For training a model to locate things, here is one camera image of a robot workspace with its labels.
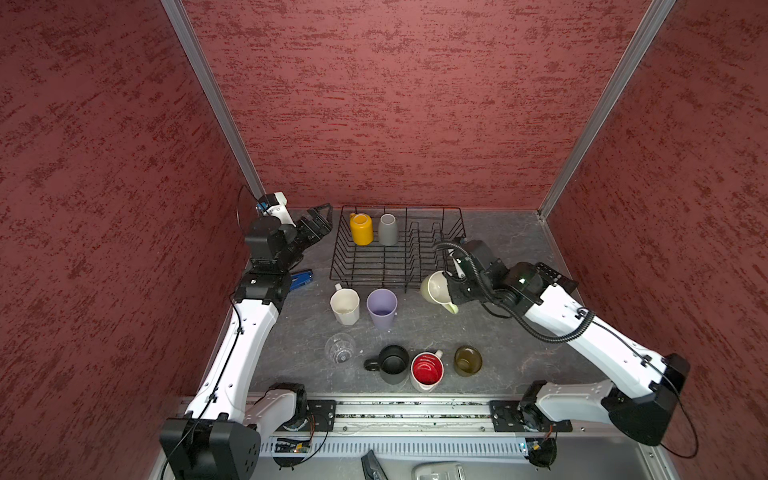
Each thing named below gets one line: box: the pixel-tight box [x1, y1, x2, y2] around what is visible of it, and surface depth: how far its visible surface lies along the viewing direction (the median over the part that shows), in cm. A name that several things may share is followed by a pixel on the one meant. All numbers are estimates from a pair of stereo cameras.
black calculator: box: [535, 262, 579, 294], surface depth 102 cm
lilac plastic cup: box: [366, 288, 399, 331], surface depth 85 cm
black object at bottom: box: [361, 449, 388, 480], surface depth 68 cm
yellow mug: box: [350, 212, 373, 246], surface depth 106 cm
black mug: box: [364, 345, 410, 385], surface depth 79 cm
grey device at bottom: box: [411, 461, 466, 480], surface depth 66 cm
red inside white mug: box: [410, 350, 445, 393], surface depth 78 cm
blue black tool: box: [289, 269, 314, 291], surface depth 100 cm
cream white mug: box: [330, 283, 360, 326], surface depth 87 cm
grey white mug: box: [378, 213, 399, 246], surface depth 107 cm
